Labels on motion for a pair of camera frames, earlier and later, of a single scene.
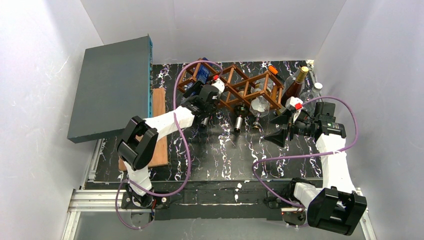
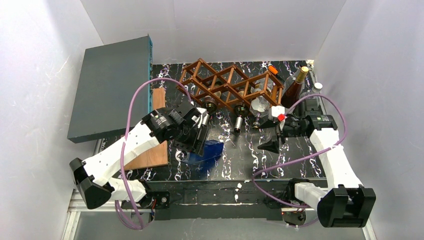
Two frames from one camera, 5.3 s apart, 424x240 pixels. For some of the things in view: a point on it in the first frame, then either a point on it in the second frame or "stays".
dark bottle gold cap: [295, 89] stays
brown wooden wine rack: [240, 90] stays
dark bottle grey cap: [241, 111] stays
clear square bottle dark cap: [260, 106] stays
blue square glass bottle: [203, 75] -> [211, 149]
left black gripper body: [193, 89] -> [197, 139]
